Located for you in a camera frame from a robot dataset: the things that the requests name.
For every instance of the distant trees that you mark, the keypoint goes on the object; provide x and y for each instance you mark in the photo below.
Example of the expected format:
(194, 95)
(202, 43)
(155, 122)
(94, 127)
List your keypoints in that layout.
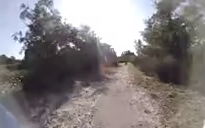
(126, 56)

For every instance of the large dark bushy trees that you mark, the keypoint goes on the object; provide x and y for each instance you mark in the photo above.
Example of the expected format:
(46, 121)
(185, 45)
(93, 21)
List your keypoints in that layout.
(56, 60)

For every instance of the pale dirt path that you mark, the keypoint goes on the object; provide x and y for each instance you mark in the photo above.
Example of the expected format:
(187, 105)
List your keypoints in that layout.
(113, 110)

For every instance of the dry grass verge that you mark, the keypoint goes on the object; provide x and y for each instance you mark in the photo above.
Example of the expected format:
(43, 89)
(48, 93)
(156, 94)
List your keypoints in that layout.
(76, 111)
(166, 100)

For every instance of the group of trees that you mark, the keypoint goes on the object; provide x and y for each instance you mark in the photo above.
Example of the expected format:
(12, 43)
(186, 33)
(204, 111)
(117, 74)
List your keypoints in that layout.
(170, 43)

